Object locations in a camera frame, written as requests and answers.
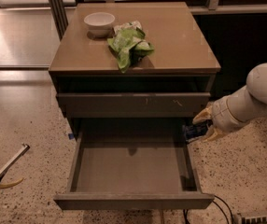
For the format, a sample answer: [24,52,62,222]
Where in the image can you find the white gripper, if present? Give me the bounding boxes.
[192,96,247,142]

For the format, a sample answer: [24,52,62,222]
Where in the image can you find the dark blueberry rxbar wrapper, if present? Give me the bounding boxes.
[183,122,208,142]

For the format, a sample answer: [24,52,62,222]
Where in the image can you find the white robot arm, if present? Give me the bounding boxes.
[192,63,267,141]

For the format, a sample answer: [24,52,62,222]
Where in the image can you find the brown drawer cabinet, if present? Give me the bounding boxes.
[49,2,220,134]

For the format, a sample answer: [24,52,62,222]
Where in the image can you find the open middle drawer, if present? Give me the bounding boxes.
[54,119,214,210]

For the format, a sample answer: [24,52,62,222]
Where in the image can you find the closed top drawer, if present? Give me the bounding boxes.
[57,92,210,118]

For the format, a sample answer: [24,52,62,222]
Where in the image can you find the power strip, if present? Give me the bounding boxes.
[233,214,267,224]

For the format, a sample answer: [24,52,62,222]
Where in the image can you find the green chip bag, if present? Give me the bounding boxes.
[107,21,154,73]

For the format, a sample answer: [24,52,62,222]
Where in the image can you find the blue tape piece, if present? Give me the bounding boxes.
[68,133,75,140]

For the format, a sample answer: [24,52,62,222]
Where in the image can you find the white ceramic bowl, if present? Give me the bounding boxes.
[84,12,115,37]

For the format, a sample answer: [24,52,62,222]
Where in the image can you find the white metal bar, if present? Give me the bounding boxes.
[0,144,30,184]

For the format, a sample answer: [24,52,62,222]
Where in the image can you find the black floor cables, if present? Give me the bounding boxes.
[183,195,234,224]

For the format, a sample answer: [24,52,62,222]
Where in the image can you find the yellow handled tool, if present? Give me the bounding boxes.
[0,178,24,189]

